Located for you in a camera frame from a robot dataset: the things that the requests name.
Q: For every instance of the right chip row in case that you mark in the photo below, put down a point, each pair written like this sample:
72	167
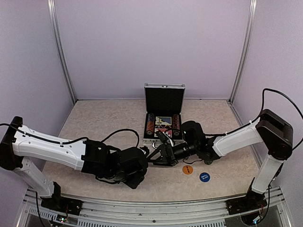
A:
175	125

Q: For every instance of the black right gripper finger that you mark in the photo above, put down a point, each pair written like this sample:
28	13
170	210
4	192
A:
163	163
158	155

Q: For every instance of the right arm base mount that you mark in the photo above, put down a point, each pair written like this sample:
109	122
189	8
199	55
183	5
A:
237	205

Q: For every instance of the aluminium poker set case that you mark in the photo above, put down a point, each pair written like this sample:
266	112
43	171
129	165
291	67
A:
163	100

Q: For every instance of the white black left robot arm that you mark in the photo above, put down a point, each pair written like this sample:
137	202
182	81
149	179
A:
107	163

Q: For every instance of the right aluminium frame post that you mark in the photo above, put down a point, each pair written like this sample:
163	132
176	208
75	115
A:
244	52

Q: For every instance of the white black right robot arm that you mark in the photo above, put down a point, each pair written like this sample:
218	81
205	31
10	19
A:
267	128

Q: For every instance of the blue playing card deck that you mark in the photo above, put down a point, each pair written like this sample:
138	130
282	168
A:
160	120

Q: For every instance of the aluminium frame post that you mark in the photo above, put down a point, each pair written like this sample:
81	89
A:
244	52
59	47

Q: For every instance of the red poker chip stack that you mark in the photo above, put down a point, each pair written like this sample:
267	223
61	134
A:
145	150

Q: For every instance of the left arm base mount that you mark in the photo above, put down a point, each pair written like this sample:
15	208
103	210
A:
63	205

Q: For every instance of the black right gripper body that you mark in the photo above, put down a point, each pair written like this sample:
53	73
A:
168	149

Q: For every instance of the blue small blind button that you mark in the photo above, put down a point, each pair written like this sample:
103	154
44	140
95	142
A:
204	177

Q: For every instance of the front aluminium rail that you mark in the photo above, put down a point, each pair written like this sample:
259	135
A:
107	213

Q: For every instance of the left aluminium frame post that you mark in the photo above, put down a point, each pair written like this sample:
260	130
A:
59	47

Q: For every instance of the orange big blind button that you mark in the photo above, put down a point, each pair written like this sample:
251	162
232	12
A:
187	169

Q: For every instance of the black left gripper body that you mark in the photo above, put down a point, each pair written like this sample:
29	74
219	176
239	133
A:
133	183

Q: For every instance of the red playing card deck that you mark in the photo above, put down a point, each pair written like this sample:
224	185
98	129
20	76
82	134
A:
168	133

